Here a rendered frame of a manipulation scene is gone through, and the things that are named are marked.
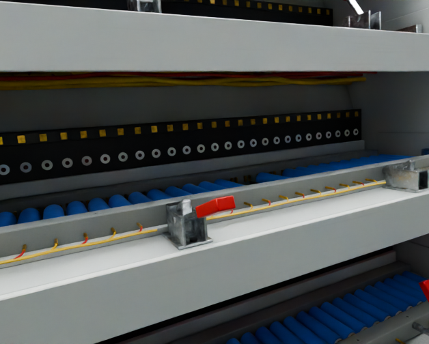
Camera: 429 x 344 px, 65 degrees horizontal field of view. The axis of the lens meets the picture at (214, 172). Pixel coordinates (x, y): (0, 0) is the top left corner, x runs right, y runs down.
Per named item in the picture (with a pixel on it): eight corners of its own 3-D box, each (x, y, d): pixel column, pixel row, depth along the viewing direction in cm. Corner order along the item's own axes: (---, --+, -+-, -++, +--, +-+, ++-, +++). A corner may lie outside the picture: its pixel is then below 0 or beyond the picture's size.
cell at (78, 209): (86, 216, 35) (94, 233, 29) (67, 220, 34) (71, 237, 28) (84, 199, 35) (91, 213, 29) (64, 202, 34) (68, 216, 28)
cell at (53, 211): (65, 220, 34) (68, 238, 28) (44, 224, 33) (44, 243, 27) (62, 203, 34) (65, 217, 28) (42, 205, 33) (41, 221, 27)
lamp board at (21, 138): (363, 140, 58) (363, 108, 57) (-12, 186, 35) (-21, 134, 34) (358, 140, 59) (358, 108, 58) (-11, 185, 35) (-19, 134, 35)
